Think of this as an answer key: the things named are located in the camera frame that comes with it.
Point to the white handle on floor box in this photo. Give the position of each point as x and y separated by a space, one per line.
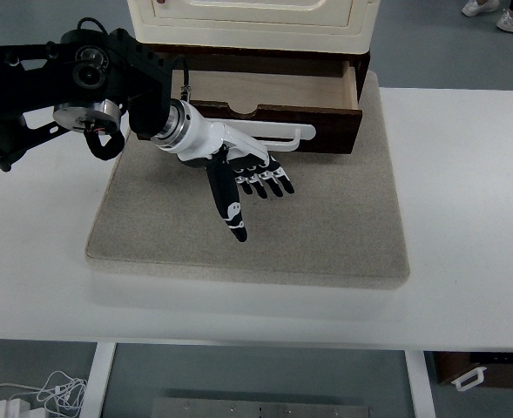
470 379

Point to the white plastic drawer handle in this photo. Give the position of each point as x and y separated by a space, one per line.
276 136

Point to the brown wooden box on floor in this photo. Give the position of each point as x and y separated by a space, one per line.
499 373

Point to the beige fabric cushion pad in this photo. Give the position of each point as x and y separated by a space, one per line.
340 228

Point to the dark wooden cabinet frame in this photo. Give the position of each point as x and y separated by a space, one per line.
298 63

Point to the right white table leg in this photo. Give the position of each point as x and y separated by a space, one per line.
419 384

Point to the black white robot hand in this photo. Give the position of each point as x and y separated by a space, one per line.
232 159

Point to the white sneaker left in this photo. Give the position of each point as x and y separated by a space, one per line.
474 7

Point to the white table leg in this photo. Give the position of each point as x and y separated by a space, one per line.
94 395
419 384

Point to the white power adapter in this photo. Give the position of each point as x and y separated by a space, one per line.
15 408

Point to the dark wooden drawer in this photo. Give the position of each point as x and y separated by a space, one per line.
329 104

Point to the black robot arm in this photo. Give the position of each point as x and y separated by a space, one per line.
84 83

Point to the left white table leg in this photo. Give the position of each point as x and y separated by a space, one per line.
94 395

